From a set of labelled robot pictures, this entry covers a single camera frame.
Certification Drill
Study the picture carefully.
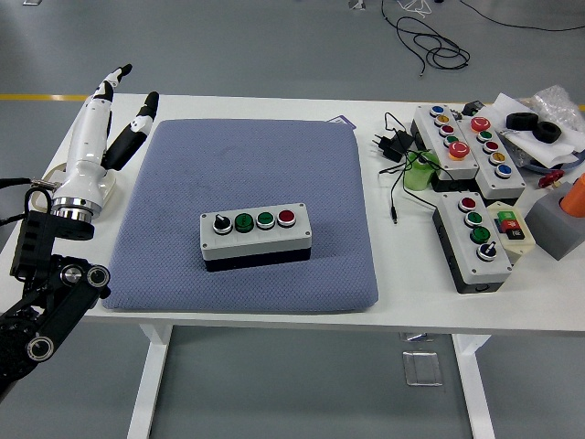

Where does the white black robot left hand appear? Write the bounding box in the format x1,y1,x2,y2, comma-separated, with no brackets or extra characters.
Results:
53,63,161,216

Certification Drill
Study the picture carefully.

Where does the grey four-button control box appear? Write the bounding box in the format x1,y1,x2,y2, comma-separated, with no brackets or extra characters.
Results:
431,191,513,294
199,202,313,273

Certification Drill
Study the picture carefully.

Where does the grey five-button control box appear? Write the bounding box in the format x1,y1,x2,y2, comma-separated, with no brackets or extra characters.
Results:
456,116,527,202
409,104,479,192

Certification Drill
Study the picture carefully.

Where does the blue-grey padded mat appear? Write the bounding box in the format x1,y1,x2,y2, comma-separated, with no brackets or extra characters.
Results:
100,118,380,315

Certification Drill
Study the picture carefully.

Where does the white table leg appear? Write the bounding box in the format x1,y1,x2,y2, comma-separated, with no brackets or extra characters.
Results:
452,333,497,439
126,323,174,439

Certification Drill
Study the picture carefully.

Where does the purple white card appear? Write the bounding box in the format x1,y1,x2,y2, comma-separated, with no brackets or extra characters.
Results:
324,113,356,132

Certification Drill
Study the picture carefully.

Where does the green plastic cylinder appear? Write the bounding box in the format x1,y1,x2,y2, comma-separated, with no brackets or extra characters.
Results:
402,150,441,191

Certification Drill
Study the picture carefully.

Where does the metal floor socket plate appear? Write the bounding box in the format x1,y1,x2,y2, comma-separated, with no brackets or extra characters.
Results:
401,349,444,388

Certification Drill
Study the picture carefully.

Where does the white paper sheet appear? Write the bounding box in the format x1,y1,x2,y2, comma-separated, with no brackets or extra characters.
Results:
491,92,585,168

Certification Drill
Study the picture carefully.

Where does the grey block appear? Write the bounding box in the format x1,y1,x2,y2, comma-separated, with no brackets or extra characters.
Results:
524,180,585,262

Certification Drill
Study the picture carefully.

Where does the clear plastic bag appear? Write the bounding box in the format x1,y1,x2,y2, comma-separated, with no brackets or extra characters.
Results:
518,84,585,152

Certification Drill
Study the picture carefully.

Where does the orange cylinder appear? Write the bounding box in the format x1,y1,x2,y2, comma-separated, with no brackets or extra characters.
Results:
560,172,585,220

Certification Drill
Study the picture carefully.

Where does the black power adapter with cord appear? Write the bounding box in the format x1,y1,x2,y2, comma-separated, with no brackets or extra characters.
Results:
368,112,442,225

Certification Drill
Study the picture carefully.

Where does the black looped floor cable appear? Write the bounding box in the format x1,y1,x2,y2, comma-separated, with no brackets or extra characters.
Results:
380,0,471,80

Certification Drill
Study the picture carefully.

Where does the black foam ring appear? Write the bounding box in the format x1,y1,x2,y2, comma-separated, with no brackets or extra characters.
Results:
533,120,563,144
505,112,539,131

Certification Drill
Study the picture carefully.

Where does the thin black floor cable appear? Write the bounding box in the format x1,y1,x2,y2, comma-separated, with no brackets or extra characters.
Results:
461,0,585,32

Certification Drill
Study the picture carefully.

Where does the cream three-key switch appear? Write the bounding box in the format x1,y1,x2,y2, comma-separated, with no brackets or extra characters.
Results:
484,199,536,265

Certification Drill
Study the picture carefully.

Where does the blue ring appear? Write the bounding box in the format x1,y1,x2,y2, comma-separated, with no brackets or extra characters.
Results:
520,150,585,174

